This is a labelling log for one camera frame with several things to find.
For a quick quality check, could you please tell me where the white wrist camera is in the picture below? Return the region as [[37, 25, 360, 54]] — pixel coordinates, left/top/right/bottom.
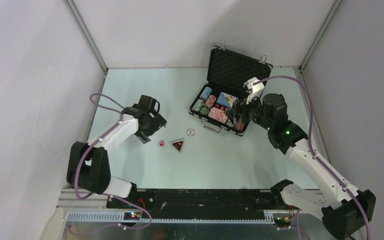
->
[[137, 95, 161, 113], [243, 77, 265, 104]]

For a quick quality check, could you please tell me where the blue playing card deck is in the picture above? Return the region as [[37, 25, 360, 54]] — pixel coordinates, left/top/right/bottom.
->
[[216, 92, 238, 109]]

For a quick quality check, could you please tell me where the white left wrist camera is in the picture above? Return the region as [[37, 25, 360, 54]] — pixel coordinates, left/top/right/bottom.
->
[[137, 95, 161, 113]]

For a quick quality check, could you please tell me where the short green chip stack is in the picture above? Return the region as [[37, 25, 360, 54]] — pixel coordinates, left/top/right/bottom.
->
[[199, 107, 210, 116]]

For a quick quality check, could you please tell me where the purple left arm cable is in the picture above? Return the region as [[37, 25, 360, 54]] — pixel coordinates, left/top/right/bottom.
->
[[66, 93, 153, 237]]

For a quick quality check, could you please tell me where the tall green chip stack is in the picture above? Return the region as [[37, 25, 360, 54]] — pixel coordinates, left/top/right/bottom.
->
[[191, 99, 205, 112]]

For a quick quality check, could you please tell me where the black poker set case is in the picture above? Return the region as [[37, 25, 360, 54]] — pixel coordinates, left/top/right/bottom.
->
[[188, 43, 274, 137]]

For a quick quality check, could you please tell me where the red chip stack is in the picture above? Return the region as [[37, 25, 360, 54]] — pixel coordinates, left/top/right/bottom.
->
[[203, 95, 217, 109]]

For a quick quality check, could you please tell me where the orange brown chip stack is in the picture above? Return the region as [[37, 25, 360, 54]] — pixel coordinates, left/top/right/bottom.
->
[[234, 123, 247, 132]]

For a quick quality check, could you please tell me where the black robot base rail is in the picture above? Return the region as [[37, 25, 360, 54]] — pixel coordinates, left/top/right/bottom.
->
[[106, 179, 292, 221]]

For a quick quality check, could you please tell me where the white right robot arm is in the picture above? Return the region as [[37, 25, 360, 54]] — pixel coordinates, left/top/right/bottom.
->
[[223, 93, 376, 240]]

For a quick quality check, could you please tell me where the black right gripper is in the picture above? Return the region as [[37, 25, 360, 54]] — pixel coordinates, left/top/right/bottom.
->
[[223, 90, 273, 131]]

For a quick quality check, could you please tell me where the aluminium frame rail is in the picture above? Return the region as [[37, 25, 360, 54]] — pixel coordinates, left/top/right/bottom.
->
[[56, 188, 355, 224]]

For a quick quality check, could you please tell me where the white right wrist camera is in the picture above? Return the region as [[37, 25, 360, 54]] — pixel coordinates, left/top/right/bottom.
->
[[243, 77, 265, 104]]

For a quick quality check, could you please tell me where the red playing card deck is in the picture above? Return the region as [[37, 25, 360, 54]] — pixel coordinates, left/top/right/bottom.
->
[[208, 107, 228, 124]]

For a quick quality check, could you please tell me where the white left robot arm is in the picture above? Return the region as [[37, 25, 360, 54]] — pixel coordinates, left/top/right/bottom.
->
[[66, 95, 167, 208]]

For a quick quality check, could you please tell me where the white dealer button chip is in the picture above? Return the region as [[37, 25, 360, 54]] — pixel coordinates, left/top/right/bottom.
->
[[186, 128, 196, 137]]

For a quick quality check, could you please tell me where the blue poker chip stack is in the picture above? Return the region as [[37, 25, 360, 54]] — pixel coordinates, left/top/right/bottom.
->
[[199, 86, 213, 101]]

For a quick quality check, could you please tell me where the black red triangular button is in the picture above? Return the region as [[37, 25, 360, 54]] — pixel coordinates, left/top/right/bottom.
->
[[170, 138, 185, 153]]

